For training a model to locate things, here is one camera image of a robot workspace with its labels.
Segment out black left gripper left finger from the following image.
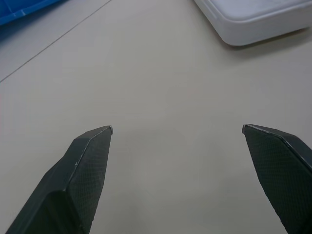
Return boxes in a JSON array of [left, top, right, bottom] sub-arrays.
[[5, 125, 114, 234]]

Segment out white plastic tray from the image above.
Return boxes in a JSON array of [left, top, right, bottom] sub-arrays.
[[194, 0, 312, 47]]

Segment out blue plastic bin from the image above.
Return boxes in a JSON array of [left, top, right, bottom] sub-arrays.
[[0, 0, 67, 27]]

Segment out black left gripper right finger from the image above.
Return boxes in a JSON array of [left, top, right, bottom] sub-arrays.
[[241, 123, 312, 234]]

